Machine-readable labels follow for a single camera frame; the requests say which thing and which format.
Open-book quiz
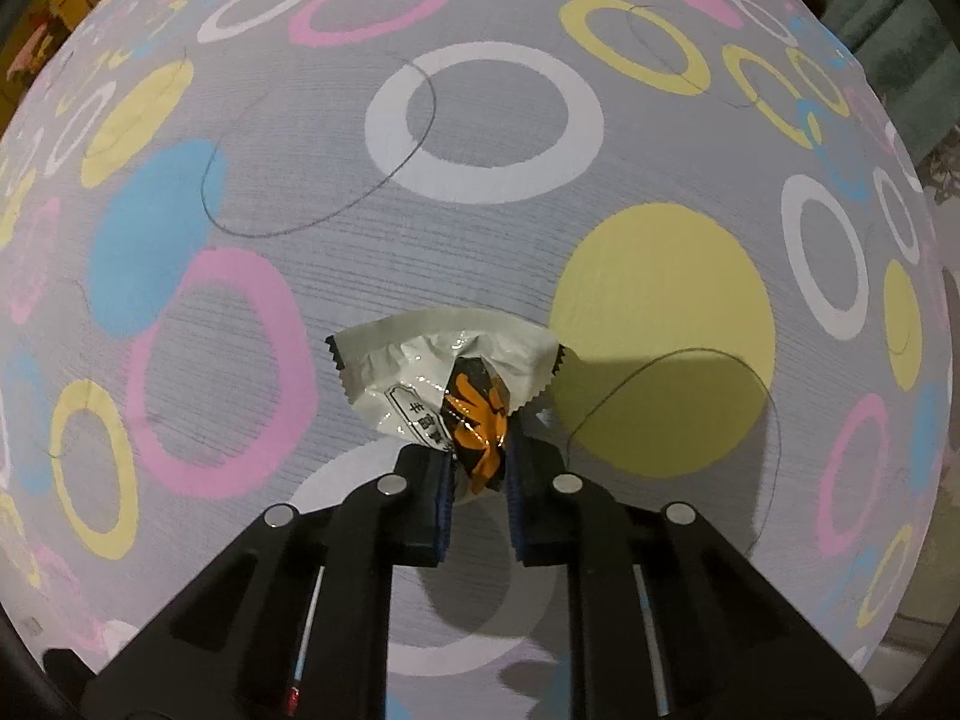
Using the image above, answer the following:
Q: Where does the grey circle-printed bed sheet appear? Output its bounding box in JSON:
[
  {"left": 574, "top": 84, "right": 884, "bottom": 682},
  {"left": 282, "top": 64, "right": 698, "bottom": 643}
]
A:
[{"left": 0, "top": 0, "right": 950, "bottom": 720}]

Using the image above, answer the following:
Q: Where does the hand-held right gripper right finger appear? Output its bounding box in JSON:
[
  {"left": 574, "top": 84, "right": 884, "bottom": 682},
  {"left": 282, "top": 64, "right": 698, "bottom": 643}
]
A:
[{"left": 504, "top": 439, "right": 878, "bottom": 720}]

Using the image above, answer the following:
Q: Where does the white orange black snack wrapper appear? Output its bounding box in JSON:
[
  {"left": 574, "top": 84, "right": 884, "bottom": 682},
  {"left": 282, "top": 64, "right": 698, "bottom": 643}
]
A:
[{"left": 324, "top": 309, "right": 571, "bottom": 503}]

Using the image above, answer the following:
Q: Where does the green cloth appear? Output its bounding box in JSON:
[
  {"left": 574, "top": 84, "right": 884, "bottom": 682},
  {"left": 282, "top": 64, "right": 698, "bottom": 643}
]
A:
[{"left": 817, "top": 0, "right": 960, "bottom": 166}]

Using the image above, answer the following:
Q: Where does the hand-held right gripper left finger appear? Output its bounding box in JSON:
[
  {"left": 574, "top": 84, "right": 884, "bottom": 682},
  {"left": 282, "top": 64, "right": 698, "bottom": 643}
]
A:
[{"left": 79, "top": 446, "right": 460, "bottom": 720}]

